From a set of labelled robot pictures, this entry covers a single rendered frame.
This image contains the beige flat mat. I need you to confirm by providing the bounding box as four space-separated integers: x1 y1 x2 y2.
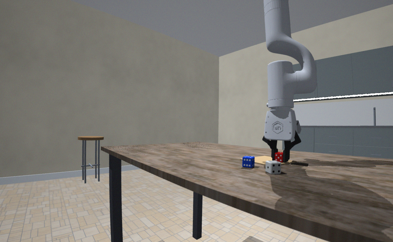
255 156 297 165

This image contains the red die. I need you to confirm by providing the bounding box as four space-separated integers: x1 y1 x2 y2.
274 152 283 163

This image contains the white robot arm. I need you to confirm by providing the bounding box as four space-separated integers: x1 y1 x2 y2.
264 0 317 109

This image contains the blue die with white pips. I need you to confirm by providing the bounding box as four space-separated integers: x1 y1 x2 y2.
242 156 255 168

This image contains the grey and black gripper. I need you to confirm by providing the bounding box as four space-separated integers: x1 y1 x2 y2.
262 109 301 162

